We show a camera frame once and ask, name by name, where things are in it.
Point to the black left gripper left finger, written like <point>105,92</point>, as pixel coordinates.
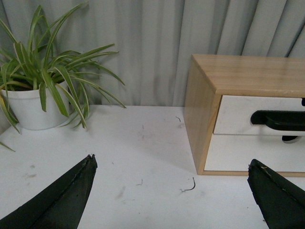
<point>58,206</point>

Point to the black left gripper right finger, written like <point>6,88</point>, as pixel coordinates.
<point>281,202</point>

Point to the white lower drawer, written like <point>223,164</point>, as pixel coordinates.
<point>235,152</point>

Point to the white drawer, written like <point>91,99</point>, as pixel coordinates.
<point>235,152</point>
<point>234,115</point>

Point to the white upper drawer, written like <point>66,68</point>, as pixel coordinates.
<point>234,115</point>

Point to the wooden drawer cabinet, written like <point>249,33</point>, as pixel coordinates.
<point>213,76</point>

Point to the white plant pot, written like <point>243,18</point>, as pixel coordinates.
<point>26,107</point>

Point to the green spider plant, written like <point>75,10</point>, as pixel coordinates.
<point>34,65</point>

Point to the grey curtain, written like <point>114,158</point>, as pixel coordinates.
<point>154,39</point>

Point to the black lower drawer handle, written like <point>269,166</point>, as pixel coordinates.
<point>288,138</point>

